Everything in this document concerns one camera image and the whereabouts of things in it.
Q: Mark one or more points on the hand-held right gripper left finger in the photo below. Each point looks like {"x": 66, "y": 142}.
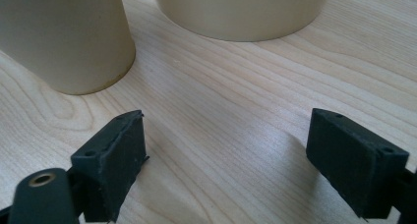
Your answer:
{"x": 111, "y": 165}

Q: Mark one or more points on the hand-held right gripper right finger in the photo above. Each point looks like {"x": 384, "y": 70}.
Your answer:
{"x": 354, "y": 161}

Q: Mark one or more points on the beige cup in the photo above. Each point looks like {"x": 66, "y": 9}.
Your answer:
{"x": 65, "y": 37}

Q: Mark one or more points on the beige square container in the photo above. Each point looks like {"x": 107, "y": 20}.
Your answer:
{"x": 242, "y": 11}

